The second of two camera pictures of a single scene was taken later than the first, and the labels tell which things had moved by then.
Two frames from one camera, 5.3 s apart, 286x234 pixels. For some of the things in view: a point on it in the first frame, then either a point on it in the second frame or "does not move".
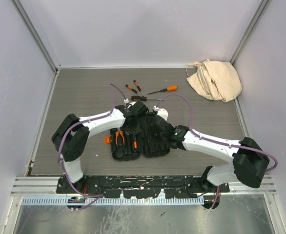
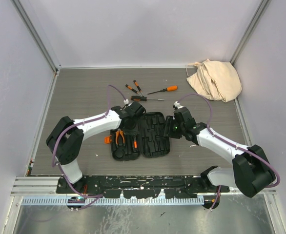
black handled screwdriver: [140, 98] does not move
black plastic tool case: [152, 141] does not move
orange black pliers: [117, 132] does not move
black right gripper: [152, 137] → [170, 120]
